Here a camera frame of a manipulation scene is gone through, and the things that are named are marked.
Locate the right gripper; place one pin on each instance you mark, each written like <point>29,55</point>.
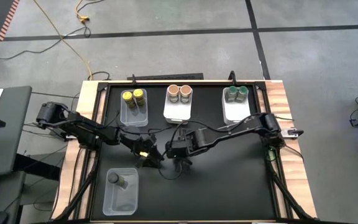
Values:
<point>182,146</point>

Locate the onion seasoning tin yellow lid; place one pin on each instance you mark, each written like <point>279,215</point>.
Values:
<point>138,94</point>
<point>128,97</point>

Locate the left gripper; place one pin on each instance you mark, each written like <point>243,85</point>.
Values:
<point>135,140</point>

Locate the furikake jar with gold lid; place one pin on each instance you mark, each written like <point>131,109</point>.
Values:
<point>186,91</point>
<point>173,91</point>

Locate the clear plastic bin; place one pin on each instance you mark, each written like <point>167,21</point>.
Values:
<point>134,119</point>
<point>121,202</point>

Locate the black desk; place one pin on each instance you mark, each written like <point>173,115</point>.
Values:
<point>5,193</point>

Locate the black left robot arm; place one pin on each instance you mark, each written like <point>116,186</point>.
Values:
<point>82,129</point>

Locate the grey desk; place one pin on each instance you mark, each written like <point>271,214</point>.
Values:
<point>8,146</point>

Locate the spice jar with black lid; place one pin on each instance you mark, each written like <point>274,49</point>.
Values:
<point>113,178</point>

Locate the white plastic bin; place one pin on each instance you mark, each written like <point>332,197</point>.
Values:
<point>177,113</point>
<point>235,112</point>

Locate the spice jar with green lid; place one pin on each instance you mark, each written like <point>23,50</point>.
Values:
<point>243,91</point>
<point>232,91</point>

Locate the black clamp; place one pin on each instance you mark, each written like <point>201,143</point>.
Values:
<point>134,80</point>
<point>232,77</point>

